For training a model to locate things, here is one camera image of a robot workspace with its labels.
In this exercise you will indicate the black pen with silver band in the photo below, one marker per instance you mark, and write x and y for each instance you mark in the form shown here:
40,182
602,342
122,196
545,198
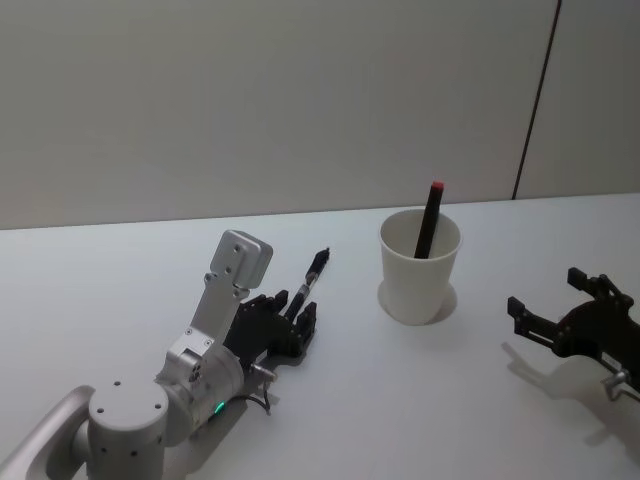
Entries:
311,277

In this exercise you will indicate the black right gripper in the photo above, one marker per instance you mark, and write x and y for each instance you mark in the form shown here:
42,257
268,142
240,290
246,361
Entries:
600,330

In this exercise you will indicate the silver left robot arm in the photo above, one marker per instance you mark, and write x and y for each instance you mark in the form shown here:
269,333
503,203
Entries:
130,410

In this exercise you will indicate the black pen with red cap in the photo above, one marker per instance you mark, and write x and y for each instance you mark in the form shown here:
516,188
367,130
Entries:
429,225

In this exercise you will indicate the white paper cup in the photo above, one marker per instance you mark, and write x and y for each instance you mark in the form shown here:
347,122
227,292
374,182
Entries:
417,287

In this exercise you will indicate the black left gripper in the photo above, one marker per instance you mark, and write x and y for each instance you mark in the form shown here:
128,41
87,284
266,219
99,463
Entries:
260,327

